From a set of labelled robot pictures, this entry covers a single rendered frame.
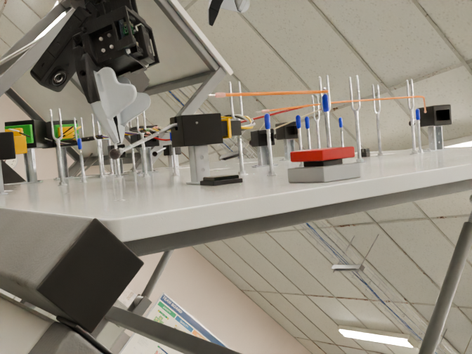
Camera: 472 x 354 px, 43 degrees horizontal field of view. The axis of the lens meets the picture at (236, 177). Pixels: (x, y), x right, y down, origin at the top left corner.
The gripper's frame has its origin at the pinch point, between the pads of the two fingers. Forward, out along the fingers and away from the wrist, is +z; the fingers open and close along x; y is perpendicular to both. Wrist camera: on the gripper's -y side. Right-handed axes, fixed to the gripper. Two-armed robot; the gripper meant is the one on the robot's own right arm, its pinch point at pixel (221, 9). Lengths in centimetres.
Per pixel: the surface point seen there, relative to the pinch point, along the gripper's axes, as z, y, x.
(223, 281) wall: 53, 414, 740
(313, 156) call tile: 19.2, 7.0, -20.9
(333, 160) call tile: 18.6, 9.5, -20.8
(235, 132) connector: 15.2, 6.9, -1.3
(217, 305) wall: 89, 413, 736
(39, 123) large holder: 14, -7, 72
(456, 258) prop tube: 21, 50, -4
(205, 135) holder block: 17.4, 2.5, -2.1
